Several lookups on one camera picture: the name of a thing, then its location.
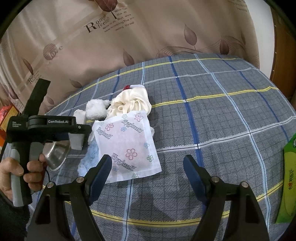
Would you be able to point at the brown wooden door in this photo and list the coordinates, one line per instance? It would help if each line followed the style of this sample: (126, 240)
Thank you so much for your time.
(283, 70)

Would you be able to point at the person's left hand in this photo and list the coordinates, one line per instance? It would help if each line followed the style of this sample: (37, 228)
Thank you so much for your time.
(34, 178)

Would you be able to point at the green tissue pack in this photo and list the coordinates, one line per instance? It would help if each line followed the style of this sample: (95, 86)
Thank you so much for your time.
(286, 211)

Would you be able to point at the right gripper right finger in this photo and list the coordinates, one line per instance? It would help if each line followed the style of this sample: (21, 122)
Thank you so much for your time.
(245, 220)

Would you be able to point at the light blue towel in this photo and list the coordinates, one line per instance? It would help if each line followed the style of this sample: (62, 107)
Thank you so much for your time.
(90, 159)

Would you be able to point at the red white satin pouch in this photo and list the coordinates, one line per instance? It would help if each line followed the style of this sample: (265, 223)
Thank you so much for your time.
(129, 87)

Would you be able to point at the white floral Hygiene wipe pack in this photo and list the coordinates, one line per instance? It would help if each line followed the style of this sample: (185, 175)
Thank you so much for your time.
(127, 139)

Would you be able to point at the cream satin cloth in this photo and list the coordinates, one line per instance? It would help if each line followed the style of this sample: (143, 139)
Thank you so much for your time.
(133, 99)

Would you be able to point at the plaid grey bedsheet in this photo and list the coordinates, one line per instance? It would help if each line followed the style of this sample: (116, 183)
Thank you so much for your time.
(221, 110)

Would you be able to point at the folded white sock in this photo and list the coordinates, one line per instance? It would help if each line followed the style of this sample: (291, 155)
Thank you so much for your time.
(80, 116)

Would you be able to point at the white fluffy sock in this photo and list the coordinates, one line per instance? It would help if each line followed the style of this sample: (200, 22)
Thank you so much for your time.
(96, 109)

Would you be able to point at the beige leaf-print curtain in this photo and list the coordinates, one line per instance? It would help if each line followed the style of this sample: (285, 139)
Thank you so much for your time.
(71, 43)

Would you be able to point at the stainless steel bowl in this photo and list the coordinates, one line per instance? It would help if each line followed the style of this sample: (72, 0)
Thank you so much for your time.
(56, 154)

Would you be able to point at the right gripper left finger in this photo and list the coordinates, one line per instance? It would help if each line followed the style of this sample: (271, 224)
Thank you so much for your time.
(50, 222)

